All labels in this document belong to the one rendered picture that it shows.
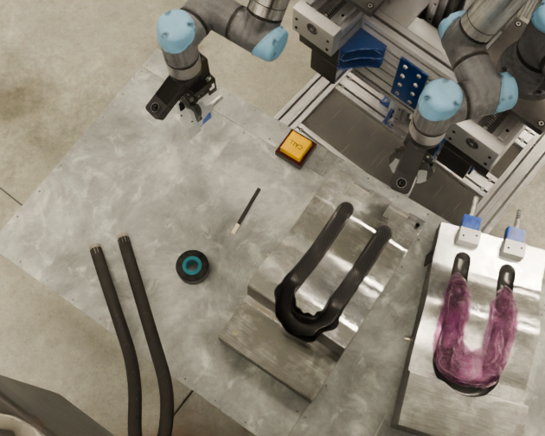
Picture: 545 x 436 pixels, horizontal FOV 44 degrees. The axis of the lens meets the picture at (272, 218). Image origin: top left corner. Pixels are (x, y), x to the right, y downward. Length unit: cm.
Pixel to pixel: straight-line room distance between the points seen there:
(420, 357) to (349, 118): 117
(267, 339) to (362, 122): 116
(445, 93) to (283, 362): 69
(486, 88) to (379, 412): 76
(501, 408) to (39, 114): 209
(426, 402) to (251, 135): 81
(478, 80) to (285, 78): 155
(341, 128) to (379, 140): 14
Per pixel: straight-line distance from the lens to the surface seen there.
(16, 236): 184
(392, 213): 169
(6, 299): 268
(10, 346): 264
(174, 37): 138
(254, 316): 160
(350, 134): 250
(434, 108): 132
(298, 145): 177
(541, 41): 155
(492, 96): 138
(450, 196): 246
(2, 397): 45
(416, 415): 154
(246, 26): 140
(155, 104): 154
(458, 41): 143
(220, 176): 178
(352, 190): 170
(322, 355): 158
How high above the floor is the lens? 242
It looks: 70 degrees down
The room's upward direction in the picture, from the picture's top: 2 degrees counter-clockwise
